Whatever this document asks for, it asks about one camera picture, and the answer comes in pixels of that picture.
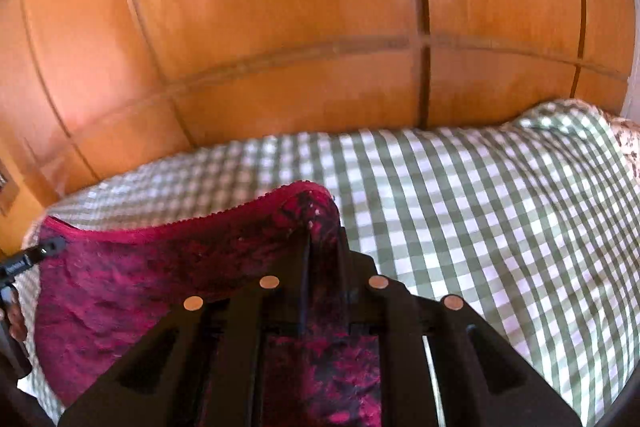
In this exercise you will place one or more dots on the person's left hand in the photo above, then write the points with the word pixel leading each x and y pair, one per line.
pixel 16 319

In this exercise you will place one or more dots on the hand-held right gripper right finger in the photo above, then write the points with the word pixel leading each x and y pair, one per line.
pixel 352 279

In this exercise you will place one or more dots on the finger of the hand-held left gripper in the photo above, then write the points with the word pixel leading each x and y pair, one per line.
pixel 42 252

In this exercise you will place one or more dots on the floral patterned bedding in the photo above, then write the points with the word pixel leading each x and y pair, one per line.
pixel 627 147

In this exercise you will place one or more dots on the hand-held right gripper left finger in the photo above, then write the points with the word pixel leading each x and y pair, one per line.
pixel 292 292

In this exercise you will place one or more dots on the wooden panelled wardrobe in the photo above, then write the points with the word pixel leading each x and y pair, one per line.
pixel 280 7

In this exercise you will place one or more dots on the green checked bed sheet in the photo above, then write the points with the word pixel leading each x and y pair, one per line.
pixel 475 207

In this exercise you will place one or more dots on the dark red patterned garment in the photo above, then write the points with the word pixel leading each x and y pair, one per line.
pixel 115 287

